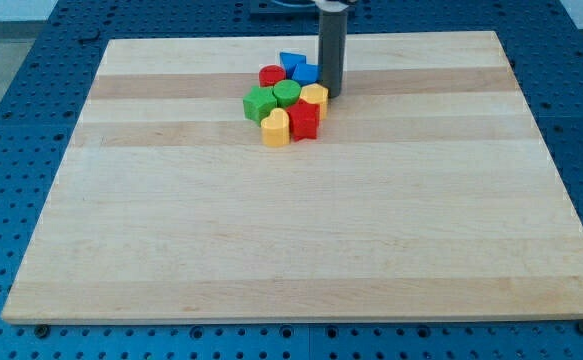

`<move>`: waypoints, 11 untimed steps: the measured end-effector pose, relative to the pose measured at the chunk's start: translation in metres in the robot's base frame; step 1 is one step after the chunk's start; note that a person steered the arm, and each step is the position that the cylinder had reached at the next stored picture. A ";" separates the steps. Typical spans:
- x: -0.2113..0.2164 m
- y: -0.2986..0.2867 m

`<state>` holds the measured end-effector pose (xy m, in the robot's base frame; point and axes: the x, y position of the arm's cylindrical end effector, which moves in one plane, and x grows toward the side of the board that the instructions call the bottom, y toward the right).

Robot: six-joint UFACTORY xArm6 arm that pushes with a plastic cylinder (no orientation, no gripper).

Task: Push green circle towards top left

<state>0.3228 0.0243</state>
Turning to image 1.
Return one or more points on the light wooden board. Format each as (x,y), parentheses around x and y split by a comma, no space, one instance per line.
(429,194)

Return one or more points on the yellow heart block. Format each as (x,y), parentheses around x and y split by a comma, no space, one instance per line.
(275,128)

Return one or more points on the red cylinder block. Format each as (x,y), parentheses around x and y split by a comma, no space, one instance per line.
(270,75)

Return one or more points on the blue triangle block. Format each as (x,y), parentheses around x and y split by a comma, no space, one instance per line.
(289,61)

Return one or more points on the green star block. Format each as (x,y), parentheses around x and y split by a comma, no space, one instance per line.
(258,103)

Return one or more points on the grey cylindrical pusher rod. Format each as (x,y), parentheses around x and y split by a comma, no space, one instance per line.
(332,34)

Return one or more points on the green cylinder block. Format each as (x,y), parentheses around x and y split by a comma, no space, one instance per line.
(287,92)

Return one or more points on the blue cube block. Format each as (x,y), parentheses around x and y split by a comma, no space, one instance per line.
(306,74)

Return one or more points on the yellow hexagon block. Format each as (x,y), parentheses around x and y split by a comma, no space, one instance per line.
(318,95)

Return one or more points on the red star block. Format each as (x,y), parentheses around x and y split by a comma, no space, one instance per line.
(304,120)

